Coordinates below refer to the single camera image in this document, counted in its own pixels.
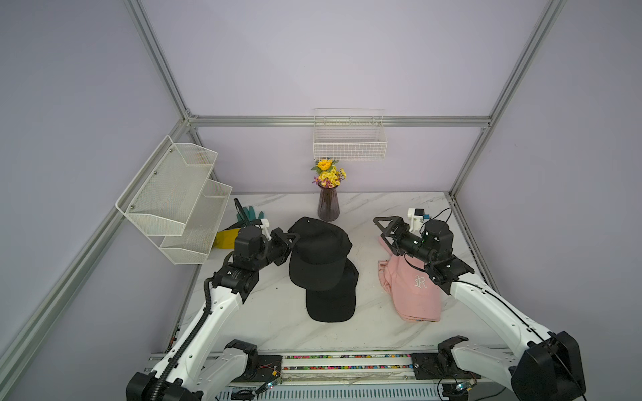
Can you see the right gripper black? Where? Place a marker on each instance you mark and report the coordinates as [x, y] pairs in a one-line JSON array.
[[398, 223]]

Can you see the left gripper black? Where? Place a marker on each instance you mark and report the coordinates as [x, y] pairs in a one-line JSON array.
[[281, 239]]

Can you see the black cap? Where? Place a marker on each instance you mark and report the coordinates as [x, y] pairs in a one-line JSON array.
[[319, 256], [337, 304]]

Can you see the pink cap white R logo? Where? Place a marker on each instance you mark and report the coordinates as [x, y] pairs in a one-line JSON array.
[[415, 297]]

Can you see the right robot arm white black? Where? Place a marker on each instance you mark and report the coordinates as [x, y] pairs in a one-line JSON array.
[[541, 364]]

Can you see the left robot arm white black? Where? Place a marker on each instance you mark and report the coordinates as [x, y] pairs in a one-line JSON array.
[[183, 373]]

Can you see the green rubber glove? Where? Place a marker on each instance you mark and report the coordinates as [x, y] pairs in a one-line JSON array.
[[249, 214]]

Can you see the yellow black work glove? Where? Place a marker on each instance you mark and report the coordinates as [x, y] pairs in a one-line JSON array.
[[226, 239]]

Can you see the dark purple glass vase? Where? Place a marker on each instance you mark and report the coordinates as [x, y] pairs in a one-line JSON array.
[[328, 208]]

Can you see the yellow flower bouquet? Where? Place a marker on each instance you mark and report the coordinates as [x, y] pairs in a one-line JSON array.
[[327, 174]]

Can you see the white mesh two-tier shelf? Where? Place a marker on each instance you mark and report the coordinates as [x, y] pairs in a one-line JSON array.
[[176, 203]]

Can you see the aluminium back crossbar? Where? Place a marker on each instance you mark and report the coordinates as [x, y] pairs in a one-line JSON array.
[[310, 121]]

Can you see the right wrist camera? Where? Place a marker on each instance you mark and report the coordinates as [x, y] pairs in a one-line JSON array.
[[417, 217]]

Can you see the white wire wall basket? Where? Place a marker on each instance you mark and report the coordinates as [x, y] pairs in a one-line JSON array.
[[349, 143]]

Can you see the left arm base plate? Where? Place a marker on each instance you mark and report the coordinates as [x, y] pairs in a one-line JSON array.
[[264, 368]]

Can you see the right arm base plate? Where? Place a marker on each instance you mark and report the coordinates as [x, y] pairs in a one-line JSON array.
[[434, 365]]

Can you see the aluminium frame post left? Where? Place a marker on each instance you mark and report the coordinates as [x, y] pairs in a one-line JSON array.
[[153, 47]]

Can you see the aluminium frame post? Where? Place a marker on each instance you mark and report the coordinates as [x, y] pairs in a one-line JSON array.
[[542, 28], [153, 47]]

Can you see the aluminium frame post right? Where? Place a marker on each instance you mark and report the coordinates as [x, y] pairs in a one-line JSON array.
[[542, 28]]

